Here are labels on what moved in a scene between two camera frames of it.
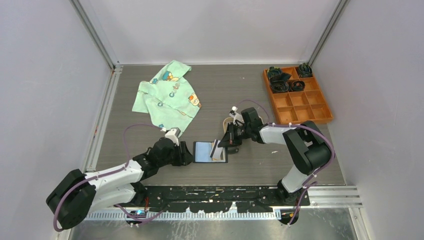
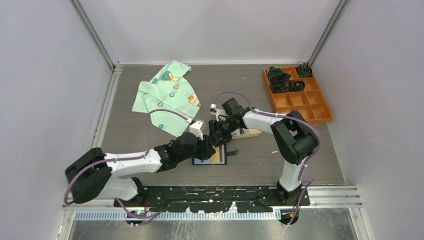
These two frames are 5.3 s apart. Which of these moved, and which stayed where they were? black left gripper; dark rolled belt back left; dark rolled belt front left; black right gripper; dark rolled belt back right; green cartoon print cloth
Moved: black left gripper; black right gripper
Stayed: dark rolled belt back left; green cartoon print cloth; dark rolled belt back right; dark rolled belt front left
